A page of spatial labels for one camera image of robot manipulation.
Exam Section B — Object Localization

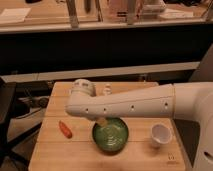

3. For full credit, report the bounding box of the green bowl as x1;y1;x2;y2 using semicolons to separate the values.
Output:
92;118;129;152

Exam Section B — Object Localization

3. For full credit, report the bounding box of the metal frame post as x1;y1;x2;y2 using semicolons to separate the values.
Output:
66;0;78;28

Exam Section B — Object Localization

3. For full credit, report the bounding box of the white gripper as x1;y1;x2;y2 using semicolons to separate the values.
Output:
70;79;108;127

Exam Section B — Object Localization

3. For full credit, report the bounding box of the white paper sheet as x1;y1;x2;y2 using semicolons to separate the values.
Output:
0;8;31;24

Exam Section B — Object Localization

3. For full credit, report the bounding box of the black office chair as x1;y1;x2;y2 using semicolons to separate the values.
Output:
0;78;41;166

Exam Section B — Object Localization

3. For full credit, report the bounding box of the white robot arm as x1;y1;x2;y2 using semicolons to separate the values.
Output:
65;79;213;171

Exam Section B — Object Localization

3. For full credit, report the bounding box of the white paper cup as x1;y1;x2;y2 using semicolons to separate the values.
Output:
150;123;172;148

